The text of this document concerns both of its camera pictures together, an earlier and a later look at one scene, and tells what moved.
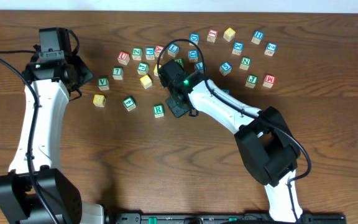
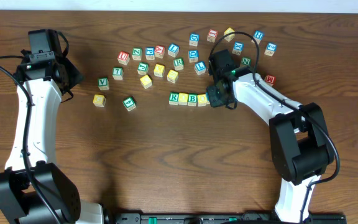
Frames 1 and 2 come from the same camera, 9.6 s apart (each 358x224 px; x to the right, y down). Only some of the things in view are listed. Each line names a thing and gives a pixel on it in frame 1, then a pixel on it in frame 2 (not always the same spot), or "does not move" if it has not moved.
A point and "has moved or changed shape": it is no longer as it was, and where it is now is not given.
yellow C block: [146, 81] does not move
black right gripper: [176, 111] -> [213, 100]
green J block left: [143, 68] does not move
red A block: [158, 48] does not move
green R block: [158, 111] has moved or changed shape
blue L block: [199, 65] does not move
